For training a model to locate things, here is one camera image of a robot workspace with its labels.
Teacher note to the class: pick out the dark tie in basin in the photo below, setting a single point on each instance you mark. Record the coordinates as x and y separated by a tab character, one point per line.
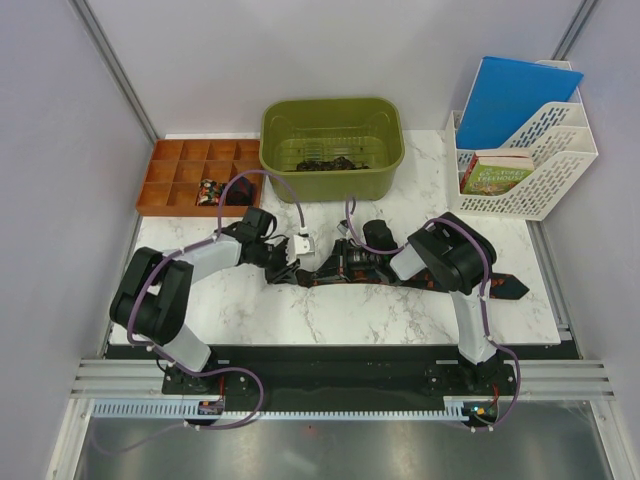
340	163

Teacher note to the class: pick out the rolled colourful floral tie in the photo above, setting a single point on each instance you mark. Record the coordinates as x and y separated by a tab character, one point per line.
209	193

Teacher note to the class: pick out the blue folder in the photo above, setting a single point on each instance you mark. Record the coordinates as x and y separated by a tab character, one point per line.
505	94

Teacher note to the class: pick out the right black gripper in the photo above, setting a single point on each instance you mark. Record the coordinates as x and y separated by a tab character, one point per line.
336	269

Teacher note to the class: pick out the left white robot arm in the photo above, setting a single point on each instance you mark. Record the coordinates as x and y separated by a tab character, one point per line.
152	298

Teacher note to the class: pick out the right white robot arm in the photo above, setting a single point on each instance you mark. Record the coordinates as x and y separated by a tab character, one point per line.
445	255

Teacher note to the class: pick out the aluminium frame rail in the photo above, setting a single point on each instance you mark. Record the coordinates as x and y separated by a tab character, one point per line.
541	379

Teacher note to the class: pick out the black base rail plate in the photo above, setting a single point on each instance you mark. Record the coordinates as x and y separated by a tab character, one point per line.
356	377

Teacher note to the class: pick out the green treehouse book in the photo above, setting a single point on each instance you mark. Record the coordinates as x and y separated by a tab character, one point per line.
493	172

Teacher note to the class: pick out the orange compartment tray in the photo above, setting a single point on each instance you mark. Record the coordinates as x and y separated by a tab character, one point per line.
177	166

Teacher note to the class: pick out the grey slotted cable duct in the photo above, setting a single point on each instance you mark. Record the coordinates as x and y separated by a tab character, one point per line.
196	409

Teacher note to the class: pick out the white file organizer rack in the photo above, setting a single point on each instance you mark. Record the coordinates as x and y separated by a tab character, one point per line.
562	145

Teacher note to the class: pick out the black orange floral tie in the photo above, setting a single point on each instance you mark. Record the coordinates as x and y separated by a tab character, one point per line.
502	286

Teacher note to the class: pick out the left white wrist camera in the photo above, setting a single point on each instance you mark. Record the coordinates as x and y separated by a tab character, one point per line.
300	245

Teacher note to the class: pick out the rolled dark navy tie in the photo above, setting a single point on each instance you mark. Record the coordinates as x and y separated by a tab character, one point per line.
241	193

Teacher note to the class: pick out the olive green plastic basin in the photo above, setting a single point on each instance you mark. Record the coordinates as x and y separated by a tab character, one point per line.
363	129

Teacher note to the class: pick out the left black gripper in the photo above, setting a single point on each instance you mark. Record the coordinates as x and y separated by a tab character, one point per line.
285	273

